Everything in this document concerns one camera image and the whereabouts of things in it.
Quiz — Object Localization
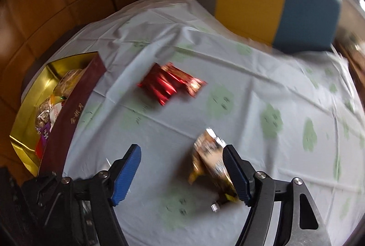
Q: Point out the brown gold chocolate packet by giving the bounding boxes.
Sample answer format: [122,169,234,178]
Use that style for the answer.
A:
[188,128,238,205]

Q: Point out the dark red candy packets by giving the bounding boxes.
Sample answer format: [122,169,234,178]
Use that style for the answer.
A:
[138,62,207,106]

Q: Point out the nut bar orange packet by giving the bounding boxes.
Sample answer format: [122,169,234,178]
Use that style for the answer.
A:
[35,99,63,134]

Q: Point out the large red snack bag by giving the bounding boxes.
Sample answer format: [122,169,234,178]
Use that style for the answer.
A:
[35,136,48,160]

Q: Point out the purple snack packet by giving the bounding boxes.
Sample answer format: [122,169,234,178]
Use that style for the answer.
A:
[40,122,51,145]

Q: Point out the gold tin box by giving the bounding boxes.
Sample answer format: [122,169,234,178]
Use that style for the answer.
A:
[9,52,106,177]

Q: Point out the beige cracker packet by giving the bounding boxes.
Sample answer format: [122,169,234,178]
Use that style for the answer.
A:
[53,69,84,98]

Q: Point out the light cloud-print tablecloth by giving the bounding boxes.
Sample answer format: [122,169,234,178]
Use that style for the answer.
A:
[51,0,364,245]

